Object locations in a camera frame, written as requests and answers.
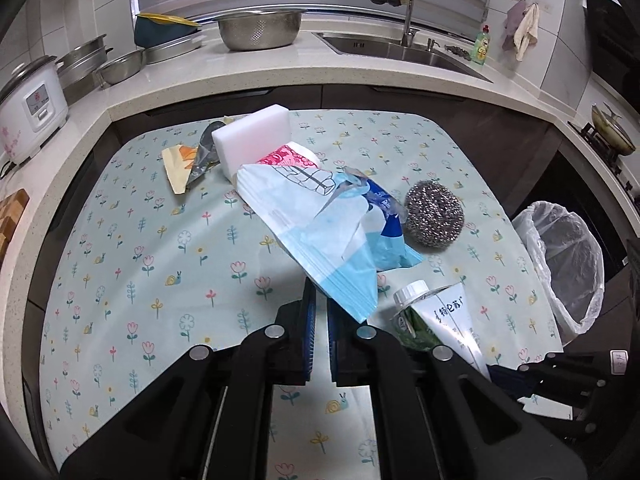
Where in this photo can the sink soap pump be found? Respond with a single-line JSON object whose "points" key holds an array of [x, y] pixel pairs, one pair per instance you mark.
{"points": [[431, 45]]}

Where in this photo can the large steel colander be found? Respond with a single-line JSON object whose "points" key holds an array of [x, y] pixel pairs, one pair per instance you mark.
{"points": [[257, 32]]}

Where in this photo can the small steel bowl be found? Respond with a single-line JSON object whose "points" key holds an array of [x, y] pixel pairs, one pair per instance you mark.
{"points": [[120, 67]]}

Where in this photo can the dark scouring pad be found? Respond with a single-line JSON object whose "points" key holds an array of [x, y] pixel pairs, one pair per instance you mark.
{"points": [[457, 52]]}

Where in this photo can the steel kitchen sink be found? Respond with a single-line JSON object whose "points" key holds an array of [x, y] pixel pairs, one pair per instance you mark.
{"points": [[390, 52]]}

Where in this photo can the yellow silver wrapper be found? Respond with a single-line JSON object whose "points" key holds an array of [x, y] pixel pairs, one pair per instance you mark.
{"points": [[205, 152]]}

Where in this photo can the wok with glass lid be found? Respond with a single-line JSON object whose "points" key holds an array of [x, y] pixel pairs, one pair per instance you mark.
{"points": [[612, 130]]}

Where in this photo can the green dish soap bottle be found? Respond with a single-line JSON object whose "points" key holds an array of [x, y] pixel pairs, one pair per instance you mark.
{"points": [[482, 47]]}

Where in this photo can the steel steamer pot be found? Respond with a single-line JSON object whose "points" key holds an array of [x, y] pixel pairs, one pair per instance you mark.
{"points": [[82, 67]]}

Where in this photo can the checkered wooden cutting board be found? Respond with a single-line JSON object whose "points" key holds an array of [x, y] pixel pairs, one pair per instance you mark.
{"points": [[12, 225]]}

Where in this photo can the blue white tissue packet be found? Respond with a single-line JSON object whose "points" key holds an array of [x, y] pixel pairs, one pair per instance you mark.
{"points": [[300, 210]]}

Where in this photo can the black gas stove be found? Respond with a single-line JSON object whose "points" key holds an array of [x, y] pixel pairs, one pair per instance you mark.
{"points": [[620, 165]]}

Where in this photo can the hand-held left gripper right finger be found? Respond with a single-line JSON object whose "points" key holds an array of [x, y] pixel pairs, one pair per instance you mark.
{"points": [[332, 340]]}

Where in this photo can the white hanging cloth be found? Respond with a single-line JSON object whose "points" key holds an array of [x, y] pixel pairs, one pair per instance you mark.
{"points": [[527, 30]]}

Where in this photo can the purple hanging cloth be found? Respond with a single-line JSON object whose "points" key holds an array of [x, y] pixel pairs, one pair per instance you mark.
{"points": [[512, 22]]}

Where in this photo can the steel rectangular tray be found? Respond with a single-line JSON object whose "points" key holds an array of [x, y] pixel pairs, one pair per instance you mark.
{"points": [[172, 49]]}

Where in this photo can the blue plastic wrapper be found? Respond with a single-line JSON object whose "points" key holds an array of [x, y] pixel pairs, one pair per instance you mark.
{"points": [[390, 240]]}

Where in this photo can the chrome kitchen faucet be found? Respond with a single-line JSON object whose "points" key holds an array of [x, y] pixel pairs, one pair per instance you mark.
{"points": [[409, 10]]}

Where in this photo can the trash bin with white liner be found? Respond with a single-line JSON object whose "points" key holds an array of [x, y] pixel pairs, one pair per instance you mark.
{"points": [[565, 260]]}

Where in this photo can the white rice cooker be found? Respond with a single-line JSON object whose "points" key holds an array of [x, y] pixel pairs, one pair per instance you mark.
{"points": [[35, 110]]}

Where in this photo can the yellow strainer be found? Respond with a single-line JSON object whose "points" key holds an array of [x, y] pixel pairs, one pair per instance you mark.
{"points": [[165, 20]]}

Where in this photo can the dark blue basin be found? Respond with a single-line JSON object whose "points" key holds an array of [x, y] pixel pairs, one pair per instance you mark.
{"points": [[155, 35]]}

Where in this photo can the white sponge block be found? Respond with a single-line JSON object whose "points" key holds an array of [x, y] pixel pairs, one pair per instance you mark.
{"points": [[250, 135]]}

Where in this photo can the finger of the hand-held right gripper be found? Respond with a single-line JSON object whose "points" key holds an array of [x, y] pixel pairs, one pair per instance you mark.
{"points": [[505, 376], [570, 370]]}

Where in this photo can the floral print tablecloth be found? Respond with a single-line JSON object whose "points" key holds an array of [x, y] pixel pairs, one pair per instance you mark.
{"points": [[175, 270]]}

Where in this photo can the steel wool scrubber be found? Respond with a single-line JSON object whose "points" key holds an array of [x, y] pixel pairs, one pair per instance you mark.
{"points": [[432, 212]]}

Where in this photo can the dark range hood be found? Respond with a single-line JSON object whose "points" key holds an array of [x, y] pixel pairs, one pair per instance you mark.
{"points": [[615, 20]]}

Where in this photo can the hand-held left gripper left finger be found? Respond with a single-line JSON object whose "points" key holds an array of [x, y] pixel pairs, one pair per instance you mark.
{"points": [[310, 330]]}

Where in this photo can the yellow orange wrapper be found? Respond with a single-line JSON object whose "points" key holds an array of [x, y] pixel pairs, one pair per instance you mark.
{"points": [[175, 165]]}

